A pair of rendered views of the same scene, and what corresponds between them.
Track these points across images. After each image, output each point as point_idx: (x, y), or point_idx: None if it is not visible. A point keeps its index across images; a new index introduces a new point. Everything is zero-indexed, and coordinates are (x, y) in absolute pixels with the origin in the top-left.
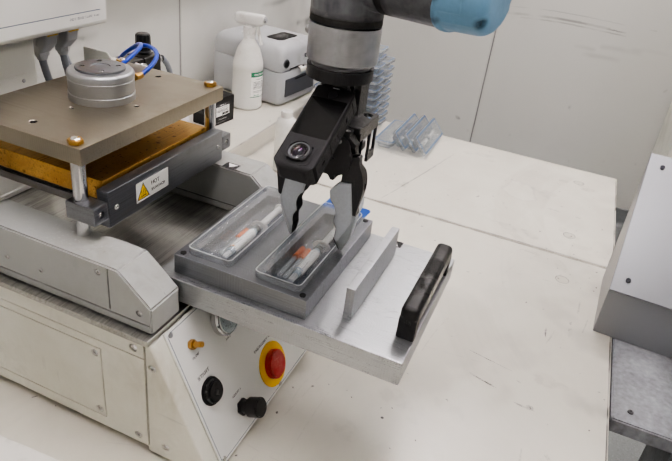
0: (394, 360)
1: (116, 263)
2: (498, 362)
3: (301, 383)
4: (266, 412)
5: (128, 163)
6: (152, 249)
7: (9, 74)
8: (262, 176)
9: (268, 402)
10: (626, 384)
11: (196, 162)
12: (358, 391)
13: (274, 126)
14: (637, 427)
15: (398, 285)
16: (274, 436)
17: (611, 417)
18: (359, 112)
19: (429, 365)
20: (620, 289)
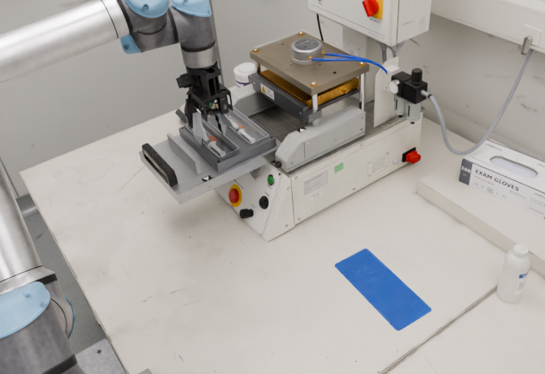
0: (141, 150)
1: (233, 92)
2: (181, 308)
3: (230, 217)
4: (222, 201)
5: (272, 78)
6: (277, 125)
7: (354, 41)
8: (289, 141)
9: (225, 200)
10: (112, 370)
11: (288, 106)
12: (210, 234)
13: None
14: (91, 346)
15: (176, 167)
16: (208, 199)
17: (106, 339)
18: (204, 93)
19: (203, 272)
20: (140, 372)
